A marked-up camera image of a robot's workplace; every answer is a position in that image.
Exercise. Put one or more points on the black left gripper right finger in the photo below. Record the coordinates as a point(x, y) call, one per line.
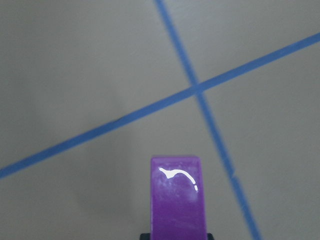
point(210, 236)

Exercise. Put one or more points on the purple trapezoid block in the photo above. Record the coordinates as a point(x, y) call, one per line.
point(177, 201)

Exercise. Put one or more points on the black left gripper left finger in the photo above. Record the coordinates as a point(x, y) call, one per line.
point(145, 236)

